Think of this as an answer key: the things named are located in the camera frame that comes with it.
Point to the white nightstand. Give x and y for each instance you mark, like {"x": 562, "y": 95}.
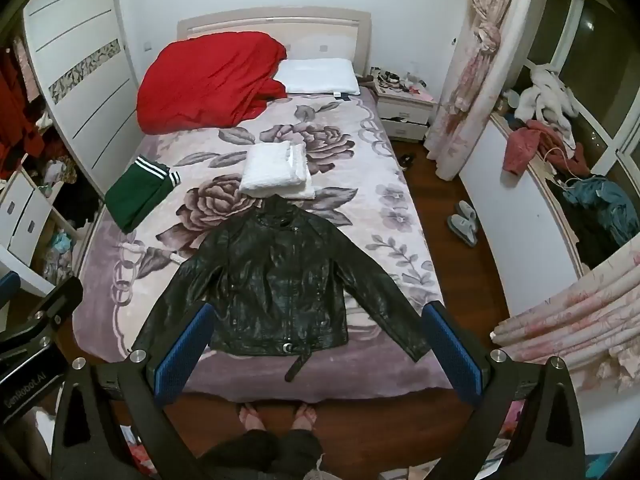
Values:
{"x": 402, "y": 115}

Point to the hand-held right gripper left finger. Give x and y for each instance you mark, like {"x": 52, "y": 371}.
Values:
{"x": 182, "y": 355}

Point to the white wardrobe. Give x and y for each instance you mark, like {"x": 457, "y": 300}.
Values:
{"x": 85, "y": 85}

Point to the person's right leg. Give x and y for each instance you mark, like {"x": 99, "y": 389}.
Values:
{"x": 302, "y": 440}

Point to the floral fleece blanket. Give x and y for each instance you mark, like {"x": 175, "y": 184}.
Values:
{"x": 350, "y": 185}

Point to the grey slipper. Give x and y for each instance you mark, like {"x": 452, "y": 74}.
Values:
{"x": 461, "y": 230}
{"x": 470, "y": 210}

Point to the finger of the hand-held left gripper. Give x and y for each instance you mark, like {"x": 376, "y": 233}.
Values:
{"x": 7, "y": 287}

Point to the folded white fleece garment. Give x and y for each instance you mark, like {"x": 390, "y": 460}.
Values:
{"x": 272, "y": 170}

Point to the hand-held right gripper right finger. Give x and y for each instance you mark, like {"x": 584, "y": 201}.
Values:
{"x": 452, "y": 355}

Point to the black garment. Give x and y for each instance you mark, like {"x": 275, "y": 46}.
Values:
{"x": 585, "y": 230}

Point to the black leather jacket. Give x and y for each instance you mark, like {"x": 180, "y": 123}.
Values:
{"x": 280, "y": 285}

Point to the teal garment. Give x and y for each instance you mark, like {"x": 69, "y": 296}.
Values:
{"x": 605, "y": 200}

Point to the white desk panel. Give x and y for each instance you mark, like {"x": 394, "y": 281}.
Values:
{"x": 25, "y": 272}

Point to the white window frame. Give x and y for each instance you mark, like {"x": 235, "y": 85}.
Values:
{"x": 580, "y": 25}

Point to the hanging red clothes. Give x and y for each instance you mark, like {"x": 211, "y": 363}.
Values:
{"x": 15, "y": 120}

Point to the person's left leg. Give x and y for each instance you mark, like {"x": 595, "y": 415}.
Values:
{"x": 250, "y": 440}

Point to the green pants with white stripes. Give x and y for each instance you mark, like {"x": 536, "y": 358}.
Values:
{"x": 140, "y": 195}

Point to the tied pink floral curtain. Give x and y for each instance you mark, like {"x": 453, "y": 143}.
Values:
{"x": 470, "y": 85}

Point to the white pillow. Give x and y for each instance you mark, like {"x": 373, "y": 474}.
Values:
{"x": 315, "y": 77}

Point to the white curved window ledge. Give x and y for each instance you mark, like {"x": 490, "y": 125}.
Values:
{"x": 500, "y": 220}

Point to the white clothes pile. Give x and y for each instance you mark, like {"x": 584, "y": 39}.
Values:
{"x": 545, "y": 100}

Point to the person's leg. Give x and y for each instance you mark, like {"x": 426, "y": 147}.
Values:
{"x": 250, "y": 440}
{"x": 302, "y": 440}

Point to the loose pink floral curtain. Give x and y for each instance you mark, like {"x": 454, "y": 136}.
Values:
{"x": 575, "y": 320}

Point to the pile of small toiletries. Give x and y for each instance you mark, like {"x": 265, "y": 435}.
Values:
{"x": 395, "y": 80}

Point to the dark sandals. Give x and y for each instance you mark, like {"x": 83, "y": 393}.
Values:
{"x": 407, "y": 159}

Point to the red quilt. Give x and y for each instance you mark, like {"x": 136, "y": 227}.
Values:
{"x": 200, "y": 85}

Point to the beige bed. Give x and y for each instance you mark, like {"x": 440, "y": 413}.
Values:
{"x": 320, "y": 35}

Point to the pink garment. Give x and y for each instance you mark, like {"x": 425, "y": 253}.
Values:
{"x": 522, "y": 147}

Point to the white drawer cabinet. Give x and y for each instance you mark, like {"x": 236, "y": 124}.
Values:
{"x": 25, "y": 210}

